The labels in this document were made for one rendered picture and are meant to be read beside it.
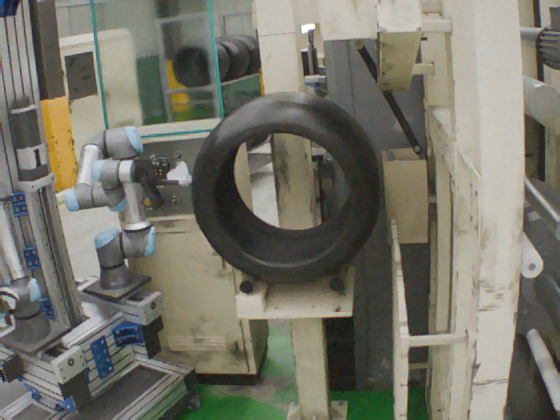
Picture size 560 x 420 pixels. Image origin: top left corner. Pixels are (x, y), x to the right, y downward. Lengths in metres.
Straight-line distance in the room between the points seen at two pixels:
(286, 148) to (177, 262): 0.87
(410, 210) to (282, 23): 0.78
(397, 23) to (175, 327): 1.98
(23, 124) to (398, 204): 1.39
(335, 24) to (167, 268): 1.64
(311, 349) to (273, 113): 1.07
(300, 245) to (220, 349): 0.96
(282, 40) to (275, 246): 0.71
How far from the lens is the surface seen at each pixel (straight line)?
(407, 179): 2.01
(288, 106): 1.68
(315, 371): 2.43
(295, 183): 2.09
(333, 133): 1.65
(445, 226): 2.09
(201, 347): 2.87
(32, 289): 2.00
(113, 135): 2.34
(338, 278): 1.81
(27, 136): 2.22
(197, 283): 2.69
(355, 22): 1.38
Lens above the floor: 1.68
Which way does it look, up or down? 18 degrees down
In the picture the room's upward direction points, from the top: 6 degrees counter-clockwise
